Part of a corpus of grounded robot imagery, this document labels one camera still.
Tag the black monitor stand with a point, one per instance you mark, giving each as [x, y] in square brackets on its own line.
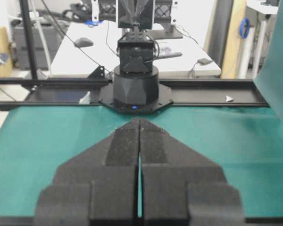
[168, 31]

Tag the black computer mouse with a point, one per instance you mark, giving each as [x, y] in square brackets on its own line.
[83, 42]

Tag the cardboard box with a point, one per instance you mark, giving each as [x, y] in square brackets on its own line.
[7, 67]

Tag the white desk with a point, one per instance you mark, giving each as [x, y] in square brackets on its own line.
[84, 49]

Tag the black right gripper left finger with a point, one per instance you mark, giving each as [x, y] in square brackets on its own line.
[97, 187]

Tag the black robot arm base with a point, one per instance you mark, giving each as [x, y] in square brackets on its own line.
[135, 88]

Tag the green backdrop sheet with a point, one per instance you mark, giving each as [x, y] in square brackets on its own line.
[269, 81]

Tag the black aluminium frame rail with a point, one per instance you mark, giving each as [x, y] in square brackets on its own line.
[94, 92]

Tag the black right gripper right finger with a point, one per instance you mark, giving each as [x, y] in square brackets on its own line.
[181, 187]

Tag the black vertical frame post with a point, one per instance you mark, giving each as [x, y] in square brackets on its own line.
[29, 37]

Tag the blue tape roll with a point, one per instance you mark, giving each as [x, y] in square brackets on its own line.
[244, 28]

